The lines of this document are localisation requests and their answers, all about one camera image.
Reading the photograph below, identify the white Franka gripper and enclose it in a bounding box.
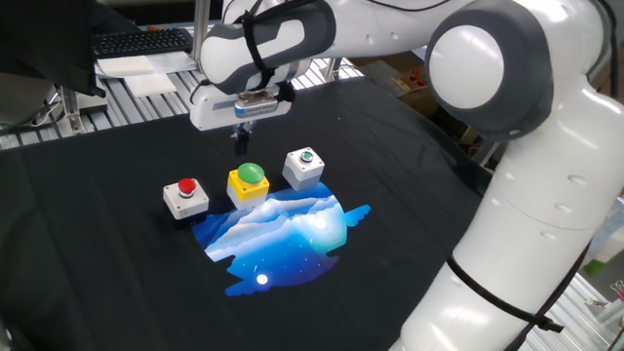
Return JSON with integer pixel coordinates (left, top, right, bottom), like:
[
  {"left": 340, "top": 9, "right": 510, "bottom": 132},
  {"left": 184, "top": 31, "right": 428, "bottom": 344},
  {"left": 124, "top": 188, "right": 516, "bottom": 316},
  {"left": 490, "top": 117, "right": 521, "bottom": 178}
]
[{"left": 188, "top": 82, "right": 296, "bottom": 157}]

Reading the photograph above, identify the yellow box green mushroom button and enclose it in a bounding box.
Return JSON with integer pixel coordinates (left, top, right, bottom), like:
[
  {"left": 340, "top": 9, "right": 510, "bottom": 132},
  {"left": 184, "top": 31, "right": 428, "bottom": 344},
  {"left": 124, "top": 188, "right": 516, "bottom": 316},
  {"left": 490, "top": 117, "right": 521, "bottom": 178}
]
[{"left": 226, "top": 162, "right": 271, "bottom": 212}]

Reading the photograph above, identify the white box small green button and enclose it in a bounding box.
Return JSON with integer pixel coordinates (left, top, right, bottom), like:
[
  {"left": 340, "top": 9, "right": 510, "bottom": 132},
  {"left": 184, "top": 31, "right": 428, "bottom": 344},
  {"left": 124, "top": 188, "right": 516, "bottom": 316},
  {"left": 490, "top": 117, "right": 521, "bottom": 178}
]
[{"left": 281, "top": 146, "right": 327, "bottom": 192}]

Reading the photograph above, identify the white box red button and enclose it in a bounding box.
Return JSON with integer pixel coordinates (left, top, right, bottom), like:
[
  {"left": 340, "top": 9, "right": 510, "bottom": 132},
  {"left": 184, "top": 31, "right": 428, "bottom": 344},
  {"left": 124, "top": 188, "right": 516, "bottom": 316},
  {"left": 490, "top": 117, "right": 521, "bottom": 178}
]
[{"left": 162, "top": 177, "right": 211, "bottom": 230}]

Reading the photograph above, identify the white paper sheet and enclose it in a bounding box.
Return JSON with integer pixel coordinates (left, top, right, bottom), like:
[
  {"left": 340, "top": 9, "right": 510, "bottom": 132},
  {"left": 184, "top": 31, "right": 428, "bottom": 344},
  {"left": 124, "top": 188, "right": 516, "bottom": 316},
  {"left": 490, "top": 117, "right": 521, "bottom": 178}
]
[{"left": 95, "top": 51, "right": 201, "bottom": 79}]

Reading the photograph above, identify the white foam pad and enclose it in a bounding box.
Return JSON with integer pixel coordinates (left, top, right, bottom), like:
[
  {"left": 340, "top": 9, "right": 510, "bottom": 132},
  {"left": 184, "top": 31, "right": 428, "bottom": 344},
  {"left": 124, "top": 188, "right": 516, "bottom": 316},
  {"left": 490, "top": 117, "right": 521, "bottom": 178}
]
[
  {"left": 123, "top": 72, "right": 178, "bottom": 99},
  {"left": 97, "top": 55, "right": 156, "bottom": 78}
]

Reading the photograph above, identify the black computer keyboard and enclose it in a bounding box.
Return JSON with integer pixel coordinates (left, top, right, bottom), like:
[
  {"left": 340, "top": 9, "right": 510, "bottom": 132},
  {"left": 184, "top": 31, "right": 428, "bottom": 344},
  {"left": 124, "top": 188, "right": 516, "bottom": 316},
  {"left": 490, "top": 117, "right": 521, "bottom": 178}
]
[{"left": 91, "top": 27, "right": 195, "bottom": 60}]

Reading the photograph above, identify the cardboard box with coloured items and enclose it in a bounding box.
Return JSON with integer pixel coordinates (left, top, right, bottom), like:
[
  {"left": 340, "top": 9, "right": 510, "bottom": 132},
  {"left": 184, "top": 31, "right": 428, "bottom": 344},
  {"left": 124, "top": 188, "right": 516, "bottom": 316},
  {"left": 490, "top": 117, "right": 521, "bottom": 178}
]
[{"left": 350, "top": 51, "right": 440, "bottom": 119}]

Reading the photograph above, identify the grey metal stand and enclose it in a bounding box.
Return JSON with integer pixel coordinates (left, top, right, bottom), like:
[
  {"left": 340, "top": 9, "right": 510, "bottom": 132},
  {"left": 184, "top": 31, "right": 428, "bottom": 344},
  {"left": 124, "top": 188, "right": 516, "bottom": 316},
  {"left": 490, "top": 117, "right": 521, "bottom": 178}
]
[{"left": 57, "top": 85, "right": 109, "bottom": 136}]

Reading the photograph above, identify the black cloth with blue print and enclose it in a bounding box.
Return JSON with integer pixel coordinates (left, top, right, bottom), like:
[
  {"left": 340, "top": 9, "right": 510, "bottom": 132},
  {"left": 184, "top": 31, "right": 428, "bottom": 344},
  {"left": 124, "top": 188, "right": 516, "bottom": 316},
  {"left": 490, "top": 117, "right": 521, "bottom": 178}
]
[{"left": 0, "top": 75, "right": 493, "bottom": 351}]

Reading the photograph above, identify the silver bracket on gripper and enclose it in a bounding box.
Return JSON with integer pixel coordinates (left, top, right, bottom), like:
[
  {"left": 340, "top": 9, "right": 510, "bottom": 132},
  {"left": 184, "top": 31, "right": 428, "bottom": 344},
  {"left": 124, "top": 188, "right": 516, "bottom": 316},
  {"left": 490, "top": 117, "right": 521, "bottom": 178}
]
[{"left": 233, "top": 90, "right": 280, "bottom": 120}]

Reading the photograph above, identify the aluminium frame post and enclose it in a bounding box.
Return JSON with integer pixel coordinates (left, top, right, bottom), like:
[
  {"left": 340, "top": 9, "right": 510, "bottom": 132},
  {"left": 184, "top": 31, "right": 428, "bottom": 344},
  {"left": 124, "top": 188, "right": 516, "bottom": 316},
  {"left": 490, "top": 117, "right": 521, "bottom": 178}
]
[{"left": 190, "top": 0, "right": 213, "bottom": 64}]

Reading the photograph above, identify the grey aluminium table rail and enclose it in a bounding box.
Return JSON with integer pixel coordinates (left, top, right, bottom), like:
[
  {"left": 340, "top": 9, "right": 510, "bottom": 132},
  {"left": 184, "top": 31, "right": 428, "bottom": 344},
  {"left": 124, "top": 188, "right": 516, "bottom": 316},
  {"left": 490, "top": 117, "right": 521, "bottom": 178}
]
[{"left": 467, "top": 124, "right": 503, "bottom": 170}]

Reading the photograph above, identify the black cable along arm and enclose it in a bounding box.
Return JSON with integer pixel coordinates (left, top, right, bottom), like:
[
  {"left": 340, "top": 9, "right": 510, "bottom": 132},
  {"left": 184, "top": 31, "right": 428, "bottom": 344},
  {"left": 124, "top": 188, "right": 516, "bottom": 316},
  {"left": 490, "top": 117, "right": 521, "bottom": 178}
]
[{"left": 233, "top": 0, "right": 624, "bottom": 351}]

